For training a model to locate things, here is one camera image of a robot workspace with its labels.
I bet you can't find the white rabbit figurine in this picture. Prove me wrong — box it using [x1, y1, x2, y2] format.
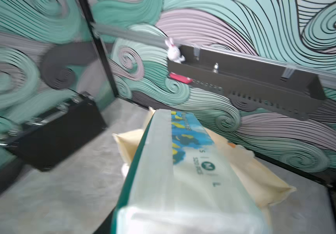
[165, 38, 185, 63]

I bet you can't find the black corner frame post left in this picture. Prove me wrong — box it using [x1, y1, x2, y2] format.
[78, 0, 119, 98]

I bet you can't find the floral canvas tote bag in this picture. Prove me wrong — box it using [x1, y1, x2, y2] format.
[112, 106, 297, 217]

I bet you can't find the black wall shelf tray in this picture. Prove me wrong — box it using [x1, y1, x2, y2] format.
[167, 45, 326, 121]

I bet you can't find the aluminium wall rail back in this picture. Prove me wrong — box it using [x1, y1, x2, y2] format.
[90, 22, 336, 90]

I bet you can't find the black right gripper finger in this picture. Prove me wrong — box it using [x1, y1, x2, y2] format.
[93, 209, 114, 234]

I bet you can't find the green tissue pack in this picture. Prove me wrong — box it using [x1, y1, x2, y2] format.
[111, 109, 271, 234]

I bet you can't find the black briefcase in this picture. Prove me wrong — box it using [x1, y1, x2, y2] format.
[0, 92, 107, 172]

